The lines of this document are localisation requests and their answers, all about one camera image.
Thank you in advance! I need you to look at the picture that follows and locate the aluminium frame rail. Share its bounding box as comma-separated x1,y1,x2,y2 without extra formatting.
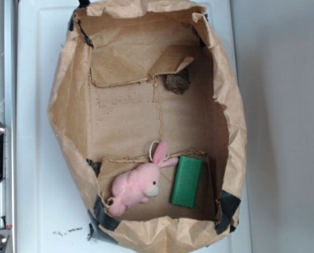
0,1,18,252

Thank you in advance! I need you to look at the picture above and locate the green block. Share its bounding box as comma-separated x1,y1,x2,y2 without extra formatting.
171,156,203,208

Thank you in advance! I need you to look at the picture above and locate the brown furry lump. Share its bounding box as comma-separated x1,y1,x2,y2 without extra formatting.
165,69,191,95

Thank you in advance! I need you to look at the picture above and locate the brown paper bag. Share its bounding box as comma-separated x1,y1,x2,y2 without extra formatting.
48,1,247,252

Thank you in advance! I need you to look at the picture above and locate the pink plush bunny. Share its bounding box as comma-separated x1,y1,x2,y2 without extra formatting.
108,141,179,217

